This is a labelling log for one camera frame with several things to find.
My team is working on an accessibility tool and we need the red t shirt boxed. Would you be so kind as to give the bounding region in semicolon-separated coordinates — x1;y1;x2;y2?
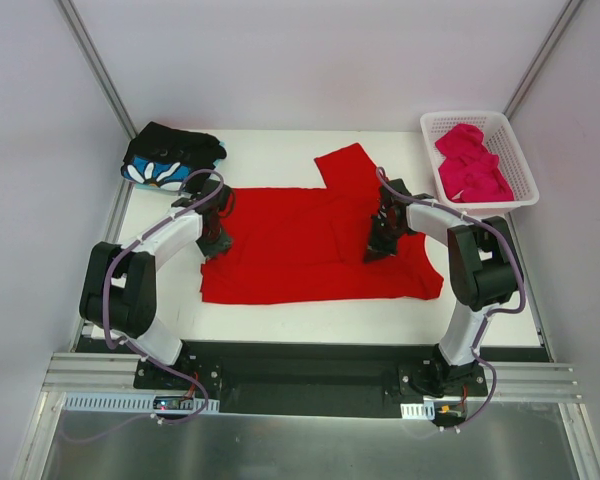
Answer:
201;143;444;305

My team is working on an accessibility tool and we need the black flower t shirt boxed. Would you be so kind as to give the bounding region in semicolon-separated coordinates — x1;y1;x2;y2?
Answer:
120;122;227;194

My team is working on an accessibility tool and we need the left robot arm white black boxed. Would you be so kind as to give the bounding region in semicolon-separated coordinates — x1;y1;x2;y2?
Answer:
79;179;235;389

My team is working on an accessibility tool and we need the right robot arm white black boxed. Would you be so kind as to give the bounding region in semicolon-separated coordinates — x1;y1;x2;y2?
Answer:
364;170;526;398

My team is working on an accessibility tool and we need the crumpled magenta t shirt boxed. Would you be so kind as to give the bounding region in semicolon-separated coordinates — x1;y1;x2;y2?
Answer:
435;123;514;203

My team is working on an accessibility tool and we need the white plastic basket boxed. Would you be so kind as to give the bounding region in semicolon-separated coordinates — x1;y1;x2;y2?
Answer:
420;111;539;216

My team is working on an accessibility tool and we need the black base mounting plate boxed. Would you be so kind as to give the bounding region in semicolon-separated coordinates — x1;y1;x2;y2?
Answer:
77;337;551;416

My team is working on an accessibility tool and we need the right white cable duct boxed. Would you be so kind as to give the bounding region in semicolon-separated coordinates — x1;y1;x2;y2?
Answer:
400;401;435;421

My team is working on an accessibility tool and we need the white cable duct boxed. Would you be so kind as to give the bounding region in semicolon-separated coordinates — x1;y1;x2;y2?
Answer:
64;393;220;415
400;401;435;421

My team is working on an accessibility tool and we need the aluminium front frame rail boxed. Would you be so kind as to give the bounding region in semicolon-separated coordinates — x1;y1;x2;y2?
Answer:
42;353;584;403

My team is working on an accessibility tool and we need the left white cable duct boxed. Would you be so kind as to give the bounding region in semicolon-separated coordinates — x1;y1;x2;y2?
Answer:
64;393;220;415

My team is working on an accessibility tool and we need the left aluminium corner post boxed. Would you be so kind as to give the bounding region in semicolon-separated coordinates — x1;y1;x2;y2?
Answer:
55;0;138;139

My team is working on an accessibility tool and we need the aluminium corner post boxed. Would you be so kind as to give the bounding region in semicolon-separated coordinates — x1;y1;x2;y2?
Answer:
503;0;587;120
55;0;138;139

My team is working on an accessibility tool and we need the right aluminium corner post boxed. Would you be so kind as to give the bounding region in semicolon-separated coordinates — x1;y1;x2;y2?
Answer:
503;0;587;120

